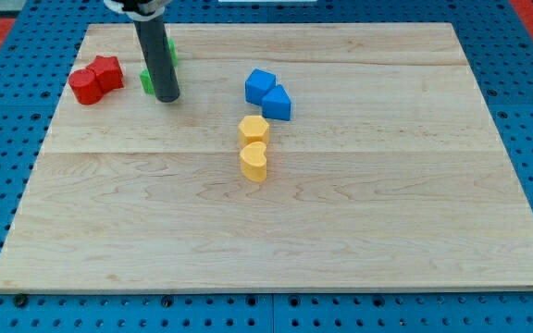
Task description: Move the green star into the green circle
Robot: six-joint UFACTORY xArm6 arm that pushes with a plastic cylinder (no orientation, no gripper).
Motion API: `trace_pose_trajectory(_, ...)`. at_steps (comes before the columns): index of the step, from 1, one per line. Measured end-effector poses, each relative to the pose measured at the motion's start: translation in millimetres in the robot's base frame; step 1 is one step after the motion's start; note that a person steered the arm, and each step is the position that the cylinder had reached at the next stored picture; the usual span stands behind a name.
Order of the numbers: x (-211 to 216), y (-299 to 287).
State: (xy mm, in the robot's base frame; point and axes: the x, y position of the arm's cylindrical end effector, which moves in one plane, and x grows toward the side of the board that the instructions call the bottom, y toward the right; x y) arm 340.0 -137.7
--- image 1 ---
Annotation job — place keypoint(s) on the white and black rod mount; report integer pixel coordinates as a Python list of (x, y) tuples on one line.
[(138, 10)]

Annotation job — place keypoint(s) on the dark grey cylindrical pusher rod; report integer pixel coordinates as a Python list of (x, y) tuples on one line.
[(154, 43)]

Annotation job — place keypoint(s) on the green star block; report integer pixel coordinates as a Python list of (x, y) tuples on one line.
[(145, 78)]

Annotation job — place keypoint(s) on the red star block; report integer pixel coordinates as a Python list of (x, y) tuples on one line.
[(108, 73)]

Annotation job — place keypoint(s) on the green cylinder block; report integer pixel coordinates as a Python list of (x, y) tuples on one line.
[(173, 51)]

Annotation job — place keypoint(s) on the red cylinder block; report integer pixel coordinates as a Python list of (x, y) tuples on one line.
[(85, 86)]

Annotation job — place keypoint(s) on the blue cube block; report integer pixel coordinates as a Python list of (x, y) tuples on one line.
[(257, 85)]

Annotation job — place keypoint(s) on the yellow hexagon block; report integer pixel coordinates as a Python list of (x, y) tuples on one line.
[(253, 129)]

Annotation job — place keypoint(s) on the blue triangle block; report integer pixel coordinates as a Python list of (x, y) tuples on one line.
[(276, 104)]

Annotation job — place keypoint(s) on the blue perforated pegboard base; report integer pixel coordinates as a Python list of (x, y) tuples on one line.
[(38, 43)]

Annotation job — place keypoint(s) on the yellow heart block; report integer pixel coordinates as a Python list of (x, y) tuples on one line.
[(253, 161)]

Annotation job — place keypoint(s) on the light wooden board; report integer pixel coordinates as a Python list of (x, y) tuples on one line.
[(390, 176)]

